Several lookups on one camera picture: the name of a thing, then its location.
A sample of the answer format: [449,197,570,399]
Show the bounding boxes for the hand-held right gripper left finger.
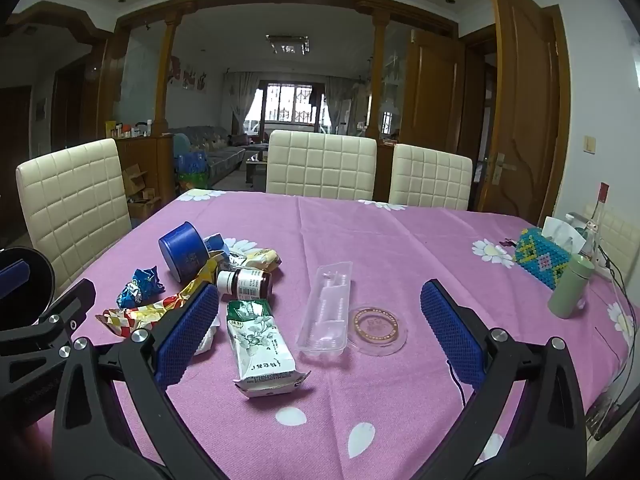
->
[52,282,236,480]

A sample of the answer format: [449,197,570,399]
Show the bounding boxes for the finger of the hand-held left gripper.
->
[0,278,97,358]
[0,259,28,301]

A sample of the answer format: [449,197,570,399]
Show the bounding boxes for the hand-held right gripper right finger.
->
[415,279,588,480]

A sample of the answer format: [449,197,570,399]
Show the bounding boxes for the black round bin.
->
[0,247,56,323]

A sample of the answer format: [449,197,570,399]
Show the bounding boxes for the yellow red foil wrapper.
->
[95,250,226,339]

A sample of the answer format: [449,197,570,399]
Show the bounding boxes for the blue wrapper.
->
[116,266,165,309]

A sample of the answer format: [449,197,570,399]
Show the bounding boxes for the green white packet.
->
[226,299,311,399]

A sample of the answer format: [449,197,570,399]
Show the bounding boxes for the blue paper cup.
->
[158,220,211,283]

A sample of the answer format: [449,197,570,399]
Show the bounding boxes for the yellow snack packet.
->
[227,247,282,274]

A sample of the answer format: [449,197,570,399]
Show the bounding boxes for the white crumpled paper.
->
[192,314,222,357]

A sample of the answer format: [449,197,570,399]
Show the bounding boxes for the brown glass bottle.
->
[216,268,273,301]

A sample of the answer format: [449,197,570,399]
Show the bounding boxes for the blue white paper carton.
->
[202,232,232,266]

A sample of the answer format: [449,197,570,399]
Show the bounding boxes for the cream quilted chair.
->
[389,144,473,211]
[16,138,133,293]
[266,130,377,201]
[582,204,640,281]

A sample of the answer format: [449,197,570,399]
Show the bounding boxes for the colourful beaded tissue box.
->
[512,227,572,291]

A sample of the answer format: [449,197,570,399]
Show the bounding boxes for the purple floral tablecloth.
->
[37,189,640,480]

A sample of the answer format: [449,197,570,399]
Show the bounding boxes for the clear plastic tray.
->
[296,261,354,356]

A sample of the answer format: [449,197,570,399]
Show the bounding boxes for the green thermos flask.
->
[547,253,596,320]

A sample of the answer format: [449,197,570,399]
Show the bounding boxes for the open cardboard boxes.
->
[122,162,163,221]

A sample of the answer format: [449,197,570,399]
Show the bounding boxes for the white tissue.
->
[542,215,586,253]

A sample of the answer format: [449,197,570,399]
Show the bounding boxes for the colourful printed bag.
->
[177,170,208,191]

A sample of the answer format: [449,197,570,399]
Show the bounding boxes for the blue bottled water pack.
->
[175,152,208,173]

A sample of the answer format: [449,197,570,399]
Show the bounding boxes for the low wooden cabinet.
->
[115,132,176,221]

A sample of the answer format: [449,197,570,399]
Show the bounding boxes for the glass coffee table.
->
[245,152,268,186]

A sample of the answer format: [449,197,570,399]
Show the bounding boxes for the grey sofa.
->
[172,125,251,186]

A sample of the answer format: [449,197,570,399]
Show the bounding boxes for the row of small bottles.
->
[105,120,153,139]

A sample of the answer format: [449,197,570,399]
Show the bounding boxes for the black smartphone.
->
[584,385,640,443]

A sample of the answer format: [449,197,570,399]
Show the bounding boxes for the light patterned curtain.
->
[222,72,261,133]

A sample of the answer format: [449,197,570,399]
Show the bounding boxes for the panelled wooden door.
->
[400,27,466,151]

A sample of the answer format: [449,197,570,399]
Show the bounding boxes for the barred window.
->
[260,82,321,123]

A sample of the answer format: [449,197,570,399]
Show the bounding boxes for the open wooden door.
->
[477,0,571,226]

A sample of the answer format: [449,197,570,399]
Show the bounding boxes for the wooden archway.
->
[97,0,461,191]

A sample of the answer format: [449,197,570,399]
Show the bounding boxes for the ceiling lamp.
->
[266,35,310,55]

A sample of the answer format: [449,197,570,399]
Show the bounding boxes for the clear round lid gold ring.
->
[347,304,408,357]

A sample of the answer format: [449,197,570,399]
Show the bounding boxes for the brass door handle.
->
[492,152,517,186]

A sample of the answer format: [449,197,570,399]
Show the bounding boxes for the wall pictures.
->
[167,57,208,93]

